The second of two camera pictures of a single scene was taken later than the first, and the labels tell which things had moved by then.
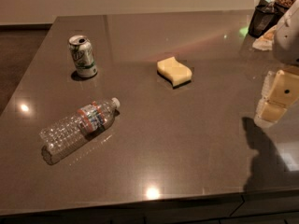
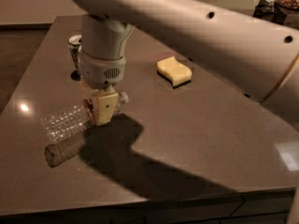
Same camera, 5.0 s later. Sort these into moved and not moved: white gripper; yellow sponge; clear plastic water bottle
Moved: clear plastic water bottle; white gripper
Not moved: yellow sponge
